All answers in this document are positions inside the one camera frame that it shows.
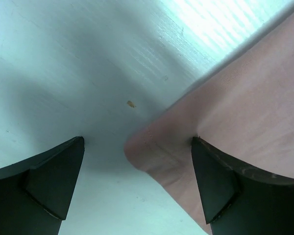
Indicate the pink printed t shirt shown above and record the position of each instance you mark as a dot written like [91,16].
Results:
[245,110]

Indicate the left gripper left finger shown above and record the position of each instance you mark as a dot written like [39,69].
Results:
[35,193]

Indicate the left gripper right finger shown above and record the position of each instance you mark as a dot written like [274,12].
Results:
[239,198]

